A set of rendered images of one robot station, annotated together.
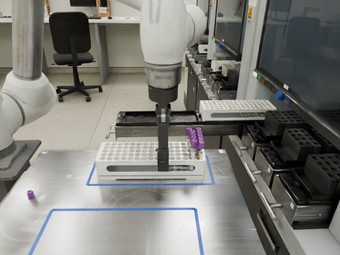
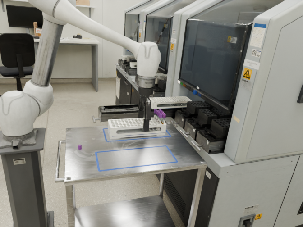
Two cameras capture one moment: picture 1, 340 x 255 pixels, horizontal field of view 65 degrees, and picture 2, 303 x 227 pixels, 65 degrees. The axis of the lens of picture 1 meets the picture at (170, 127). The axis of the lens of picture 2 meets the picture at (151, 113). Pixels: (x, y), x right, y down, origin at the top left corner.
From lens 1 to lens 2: 0.59 m
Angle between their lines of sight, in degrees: 17
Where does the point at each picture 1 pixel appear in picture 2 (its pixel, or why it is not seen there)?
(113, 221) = (130, 153)
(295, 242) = (210, 159)
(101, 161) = (114, 128)
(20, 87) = (39, 91)
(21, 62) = (41, 75)
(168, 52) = (152, 71)
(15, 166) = (39, 143)
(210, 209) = (173, 145)
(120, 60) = (54, 73)
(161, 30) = (150, 61)
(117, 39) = not seen: hidden behind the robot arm
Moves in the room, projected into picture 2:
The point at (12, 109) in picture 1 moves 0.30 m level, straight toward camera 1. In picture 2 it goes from (35, 106) to (63, 123)
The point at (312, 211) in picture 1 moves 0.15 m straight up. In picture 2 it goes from (216, 144) to (222, 119)
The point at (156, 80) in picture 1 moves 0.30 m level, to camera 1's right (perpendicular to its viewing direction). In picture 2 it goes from (145, 83) to (202, 84)
